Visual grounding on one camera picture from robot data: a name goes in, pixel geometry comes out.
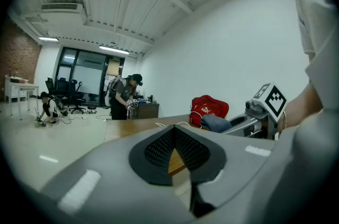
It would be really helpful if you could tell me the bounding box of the black power strip cable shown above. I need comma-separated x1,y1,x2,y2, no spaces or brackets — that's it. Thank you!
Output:
57,115,83,126

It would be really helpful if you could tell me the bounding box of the person's beige shirt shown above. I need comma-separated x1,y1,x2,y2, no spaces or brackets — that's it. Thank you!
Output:
275,0,339,224

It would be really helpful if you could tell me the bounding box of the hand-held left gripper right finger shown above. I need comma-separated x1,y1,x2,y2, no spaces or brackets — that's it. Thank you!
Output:
173,124,276,224

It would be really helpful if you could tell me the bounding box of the white table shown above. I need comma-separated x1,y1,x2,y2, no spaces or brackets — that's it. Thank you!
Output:
4,75,40,121

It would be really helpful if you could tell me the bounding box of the black office chair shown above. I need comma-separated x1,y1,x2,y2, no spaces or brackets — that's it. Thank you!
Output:
56,77,70,102
67,79,87,114
44,77,58,98

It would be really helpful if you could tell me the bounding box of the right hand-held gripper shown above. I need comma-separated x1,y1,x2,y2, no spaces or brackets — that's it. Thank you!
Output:
220,82,288,141

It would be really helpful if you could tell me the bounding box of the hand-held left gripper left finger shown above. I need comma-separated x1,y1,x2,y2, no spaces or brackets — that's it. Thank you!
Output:
39,124,198,224

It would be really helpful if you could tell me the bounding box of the person's right forearm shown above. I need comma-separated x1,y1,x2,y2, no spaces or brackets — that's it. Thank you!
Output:
276,82,324,130

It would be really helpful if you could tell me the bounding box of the blue cloth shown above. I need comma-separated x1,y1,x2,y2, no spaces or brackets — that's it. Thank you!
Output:
200,113,233,134

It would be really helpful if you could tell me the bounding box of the dark wooden cabinet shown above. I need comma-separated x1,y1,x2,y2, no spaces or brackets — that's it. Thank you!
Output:
134,102,160,120

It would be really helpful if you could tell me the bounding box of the red bag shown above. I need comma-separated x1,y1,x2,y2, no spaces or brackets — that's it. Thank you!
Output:
189,94,230,127

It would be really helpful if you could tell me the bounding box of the white cable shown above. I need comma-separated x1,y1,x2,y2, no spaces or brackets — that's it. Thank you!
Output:
155,111,205,130

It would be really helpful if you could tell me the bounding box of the ceiling air conditioner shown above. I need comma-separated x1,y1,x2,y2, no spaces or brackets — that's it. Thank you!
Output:
20,2,87,31

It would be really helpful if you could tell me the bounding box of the glass partition with door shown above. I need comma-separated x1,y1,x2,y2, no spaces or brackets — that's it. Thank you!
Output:
53,46,126,107

